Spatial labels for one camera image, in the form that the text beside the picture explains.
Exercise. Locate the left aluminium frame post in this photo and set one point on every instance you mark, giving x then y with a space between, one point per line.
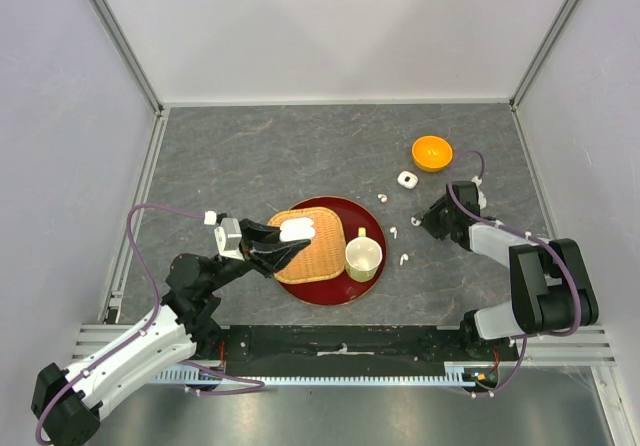
125 50

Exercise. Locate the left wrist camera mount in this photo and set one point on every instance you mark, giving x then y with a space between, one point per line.
228 236

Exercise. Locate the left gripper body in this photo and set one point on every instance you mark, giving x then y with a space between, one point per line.
244 247

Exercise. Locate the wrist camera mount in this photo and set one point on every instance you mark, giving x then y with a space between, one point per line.
482 201
228 236

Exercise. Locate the orange bowl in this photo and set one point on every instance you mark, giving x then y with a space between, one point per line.
432 153

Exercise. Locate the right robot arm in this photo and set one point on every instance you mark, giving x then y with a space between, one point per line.
550 289

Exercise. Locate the white oval charging case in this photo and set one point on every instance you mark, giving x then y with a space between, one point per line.
295 229

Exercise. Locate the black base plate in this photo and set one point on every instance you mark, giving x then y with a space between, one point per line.
349 351

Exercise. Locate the woven bamboo basket plate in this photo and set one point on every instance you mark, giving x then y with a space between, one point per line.
324 258

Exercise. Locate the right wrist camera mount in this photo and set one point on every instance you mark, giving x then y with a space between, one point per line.
482 201

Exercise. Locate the red round tray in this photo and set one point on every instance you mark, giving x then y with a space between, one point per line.
341 289

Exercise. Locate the white square earbud case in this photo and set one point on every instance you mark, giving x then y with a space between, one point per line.
407 180

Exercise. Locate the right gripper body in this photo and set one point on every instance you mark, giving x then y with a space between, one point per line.
443 216

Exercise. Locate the right aluminium frame post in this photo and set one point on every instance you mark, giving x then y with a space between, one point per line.
540 57

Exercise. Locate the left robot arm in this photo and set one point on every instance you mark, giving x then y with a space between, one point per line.
70 403

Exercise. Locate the grey cable duct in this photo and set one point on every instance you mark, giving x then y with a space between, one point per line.
192 377

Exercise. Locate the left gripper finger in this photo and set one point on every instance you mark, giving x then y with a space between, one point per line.
269 259
271 235

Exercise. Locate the cream mug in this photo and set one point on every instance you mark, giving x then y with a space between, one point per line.
363 256

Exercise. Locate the aluminium frame post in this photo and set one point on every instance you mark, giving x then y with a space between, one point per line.
125 50
540 57

